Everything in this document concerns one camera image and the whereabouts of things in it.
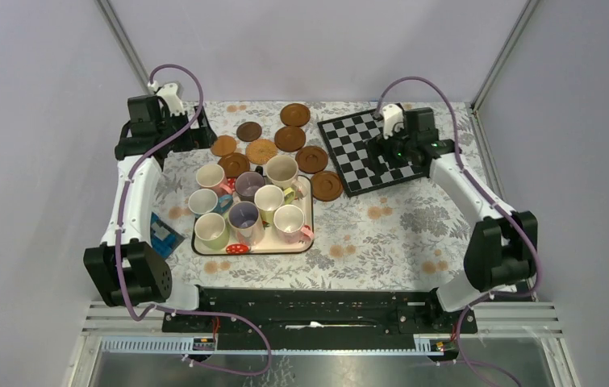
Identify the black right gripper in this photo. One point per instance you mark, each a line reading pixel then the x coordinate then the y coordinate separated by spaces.
pixel 375 147

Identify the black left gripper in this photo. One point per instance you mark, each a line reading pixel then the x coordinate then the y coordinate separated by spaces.
pixel 201 137

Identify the black white chessboard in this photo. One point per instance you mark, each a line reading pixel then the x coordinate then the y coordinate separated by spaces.
pixel 345 138

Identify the dark walnut coaster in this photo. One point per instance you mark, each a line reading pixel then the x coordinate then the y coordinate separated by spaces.
pixel 249 131

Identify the woven rattan coaster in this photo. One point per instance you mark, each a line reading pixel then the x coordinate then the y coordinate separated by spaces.
pixel 260 151

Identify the brown ridged wooden coaster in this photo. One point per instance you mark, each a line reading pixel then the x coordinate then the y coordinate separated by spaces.
pixel 290 138

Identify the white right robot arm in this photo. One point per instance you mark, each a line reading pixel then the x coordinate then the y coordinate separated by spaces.
pixel 502 246

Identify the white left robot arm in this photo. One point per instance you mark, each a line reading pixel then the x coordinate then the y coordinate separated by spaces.
pixel 125 266

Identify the light bamboo coaster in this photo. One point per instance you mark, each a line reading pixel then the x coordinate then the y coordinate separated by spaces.
pixel 224 145

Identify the white cup green body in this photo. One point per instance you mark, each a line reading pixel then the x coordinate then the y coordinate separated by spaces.
pixel 211 230

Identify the large cream cup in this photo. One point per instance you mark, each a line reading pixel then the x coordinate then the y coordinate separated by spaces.
pixel 282 171

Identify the lilac cup centre front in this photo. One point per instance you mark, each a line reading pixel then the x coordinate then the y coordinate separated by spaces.
pixel 245 221

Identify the white cup pink front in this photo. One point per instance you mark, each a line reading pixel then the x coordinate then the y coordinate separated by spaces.
pixel 290 224

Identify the floral tablecloth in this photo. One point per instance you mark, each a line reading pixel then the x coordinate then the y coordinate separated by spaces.
pixel 409 236

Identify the blue block puzzle box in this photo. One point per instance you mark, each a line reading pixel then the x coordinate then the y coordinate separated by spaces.
pixel 164 239

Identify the cream tray with black rim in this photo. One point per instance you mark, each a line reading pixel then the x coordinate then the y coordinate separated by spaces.
pixel 271 243

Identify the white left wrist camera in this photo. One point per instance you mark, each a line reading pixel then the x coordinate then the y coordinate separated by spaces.
pixel 170 93

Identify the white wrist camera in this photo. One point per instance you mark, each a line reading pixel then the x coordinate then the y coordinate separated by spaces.
pixel 393 120
pixel 170 93

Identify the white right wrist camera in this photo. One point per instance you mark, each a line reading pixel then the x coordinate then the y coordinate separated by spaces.
pixel 393 120

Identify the white cup pink handle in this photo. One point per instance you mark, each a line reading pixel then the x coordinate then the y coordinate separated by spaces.
pixel 213 177

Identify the white cup blue handle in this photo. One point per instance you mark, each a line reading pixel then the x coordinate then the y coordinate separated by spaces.
pixel 206 201

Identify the purple cup dark handle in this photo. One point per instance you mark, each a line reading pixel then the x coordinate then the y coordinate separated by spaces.
pixel 248 183

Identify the white cup yellow handle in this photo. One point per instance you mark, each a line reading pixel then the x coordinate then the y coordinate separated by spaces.
pixel 269 198

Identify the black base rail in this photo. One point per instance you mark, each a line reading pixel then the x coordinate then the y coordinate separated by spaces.
pixel 311 320

